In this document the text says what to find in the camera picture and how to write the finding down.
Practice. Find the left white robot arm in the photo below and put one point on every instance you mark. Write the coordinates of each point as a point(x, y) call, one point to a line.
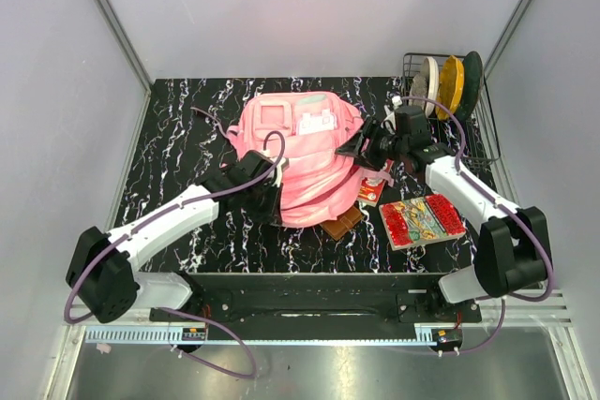
point(106, 273)

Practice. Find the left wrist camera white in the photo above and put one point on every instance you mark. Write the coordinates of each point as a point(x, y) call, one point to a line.
point(276, 176)

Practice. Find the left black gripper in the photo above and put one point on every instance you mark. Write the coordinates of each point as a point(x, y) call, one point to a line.
point(273, 215)

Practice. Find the white grey plate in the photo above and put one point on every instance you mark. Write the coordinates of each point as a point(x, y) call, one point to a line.
point(425, 83)

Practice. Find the brown leather wallet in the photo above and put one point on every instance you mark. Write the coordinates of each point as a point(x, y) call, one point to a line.
point(339, 227)

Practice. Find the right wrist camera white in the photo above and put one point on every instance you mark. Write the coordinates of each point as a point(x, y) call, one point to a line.
point(389, 122)

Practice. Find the dark green plate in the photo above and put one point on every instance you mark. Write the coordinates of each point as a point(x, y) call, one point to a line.
point(473, 83)

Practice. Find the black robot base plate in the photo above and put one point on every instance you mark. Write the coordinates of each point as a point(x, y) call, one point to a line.
point(407, 298)

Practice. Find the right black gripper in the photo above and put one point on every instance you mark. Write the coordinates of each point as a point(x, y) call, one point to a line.
point(367, 158)

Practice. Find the red comic paperback book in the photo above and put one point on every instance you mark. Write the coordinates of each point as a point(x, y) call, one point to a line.
point(374, 183)

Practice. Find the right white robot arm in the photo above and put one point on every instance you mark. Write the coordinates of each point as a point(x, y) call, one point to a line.
point(512, 250)

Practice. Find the colourful treehouse paperback book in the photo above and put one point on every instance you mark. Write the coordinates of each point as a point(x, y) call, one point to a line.
point(421, 221)

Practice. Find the yellow plate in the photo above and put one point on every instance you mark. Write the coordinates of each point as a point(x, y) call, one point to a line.
point(452, 79)

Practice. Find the pink student backpack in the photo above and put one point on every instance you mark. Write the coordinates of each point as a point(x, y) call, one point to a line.
point(318, 184)

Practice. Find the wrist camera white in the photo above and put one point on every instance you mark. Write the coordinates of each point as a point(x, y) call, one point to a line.
point(276, 176)
point(389, 122)

